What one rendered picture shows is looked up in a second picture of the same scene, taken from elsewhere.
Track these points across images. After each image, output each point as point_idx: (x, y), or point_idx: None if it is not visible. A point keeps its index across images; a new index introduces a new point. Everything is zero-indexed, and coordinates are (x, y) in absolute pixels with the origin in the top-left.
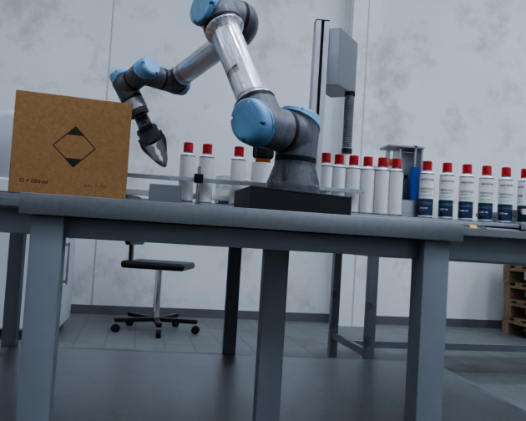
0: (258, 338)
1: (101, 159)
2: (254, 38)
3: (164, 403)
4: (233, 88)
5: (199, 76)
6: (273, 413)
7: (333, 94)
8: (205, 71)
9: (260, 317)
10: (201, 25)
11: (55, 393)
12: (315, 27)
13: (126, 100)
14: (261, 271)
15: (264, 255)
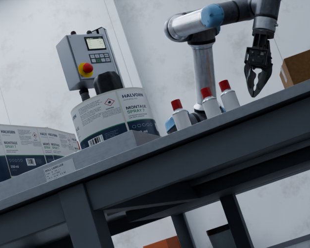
0: (251, 244)
1: None
2: (169, 39)
3: None
4: (216, 91)
5: (200, 29)
6: None
7: (86, 83)
8: (196, 31)
9: (248, 231)
10: (215, 34)
11: None
12: (107, 34)
13: (271, 17)
14: (237, 206)
15: (235, 197)
